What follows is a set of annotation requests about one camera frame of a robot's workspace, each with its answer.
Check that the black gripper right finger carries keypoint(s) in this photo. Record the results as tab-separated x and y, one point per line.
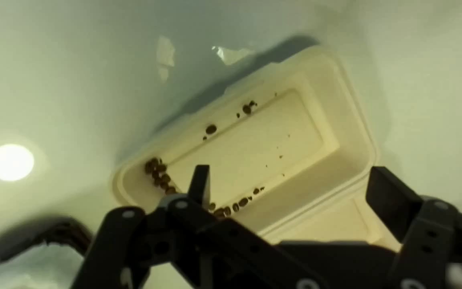
440	241

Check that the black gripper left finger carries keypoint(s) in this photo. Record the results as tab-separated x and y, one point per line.
199	241

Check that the beige takeaway food container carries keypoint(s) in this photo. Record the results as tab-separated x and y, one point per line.
273	138

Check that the small beige crumpled object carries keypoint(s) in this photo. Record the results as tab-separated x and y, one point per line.
232	53

